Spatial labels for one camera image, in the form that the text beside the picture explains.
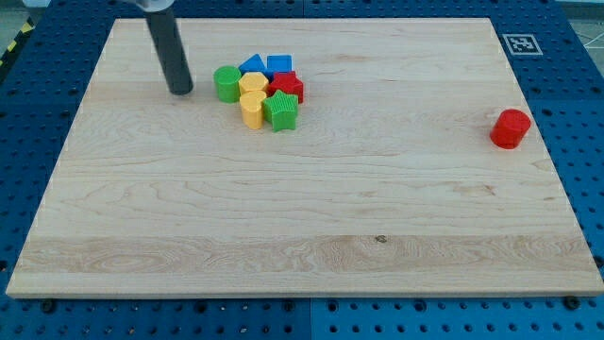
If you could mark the green star block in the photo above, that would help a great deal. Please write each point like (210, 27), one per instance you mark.
(281, 110)

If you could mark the wooden board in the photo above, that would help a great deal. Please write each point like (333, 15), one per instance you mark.
(388, 187)

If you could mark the red cross block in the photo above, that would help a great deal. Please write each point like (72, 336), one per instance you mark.
(287, 82)

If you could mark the yellow hexagon block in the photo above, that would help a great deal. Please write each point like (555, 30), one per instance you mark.
(253, 81)

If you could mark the blue square block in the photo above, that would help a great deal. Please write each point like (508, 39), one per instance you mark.
(278, 64)

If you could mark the blue triangle block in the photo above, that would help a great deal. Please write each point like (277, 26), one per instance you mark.
(254, 63)

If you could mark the green cylinder block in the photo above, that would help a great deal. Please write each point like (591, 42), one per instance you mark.
(226, 81)

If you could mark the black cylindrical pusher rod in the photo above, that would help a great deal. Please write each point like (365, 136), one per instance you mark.
(166, 38)

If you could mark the red cylinder block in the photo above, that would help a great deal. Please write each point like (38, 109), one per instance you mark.
(510, 128)

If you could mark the white fiducial marker tag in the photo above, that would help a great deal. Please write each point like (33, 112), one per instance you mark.
(522, 44)

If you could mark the yellow black hazard tape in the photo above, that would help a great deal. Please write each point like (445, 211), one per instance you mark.
(17, 44)

